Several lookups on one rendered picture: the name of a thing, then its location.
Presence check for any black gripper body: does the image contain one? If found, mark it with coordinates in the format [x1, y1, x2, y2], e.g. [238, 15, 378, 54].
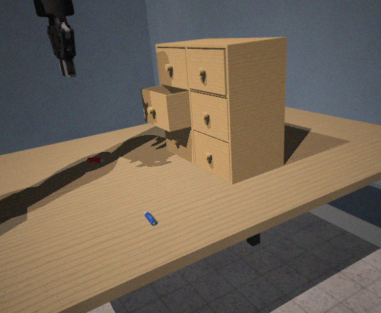
[33, 0, 74, 43]

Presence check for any small wooden chest of drawers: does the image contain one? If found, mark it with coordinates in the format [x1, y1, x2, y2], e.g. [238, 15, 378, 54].
[155, 37, 287, 184]

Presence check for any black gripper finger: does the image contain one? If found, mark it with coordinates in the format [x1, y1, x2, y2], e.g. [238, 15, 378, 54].
[50, 22, 76, 78]
[47, 26, 65, 76]

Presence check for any red battery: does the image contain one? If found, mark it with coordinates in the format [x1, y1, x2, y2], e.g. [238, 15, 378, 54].
[87, 158, 104, 163]

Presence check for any blue aaa battery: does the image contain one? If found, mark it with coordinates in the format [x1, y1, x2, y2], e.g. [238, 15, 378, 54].
[144, 212, 156, 226]

